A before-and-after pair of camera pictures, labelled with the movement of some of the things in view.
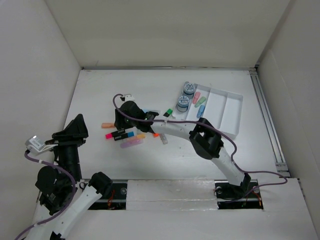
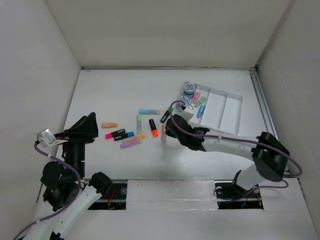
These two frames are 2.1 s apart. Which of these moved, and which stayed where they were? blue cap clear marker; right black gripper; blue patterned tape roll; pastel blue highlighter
Moved: right black gripper
Stayed: pastel blue highlighter; blue cap clear marker; blue patterned tape roll
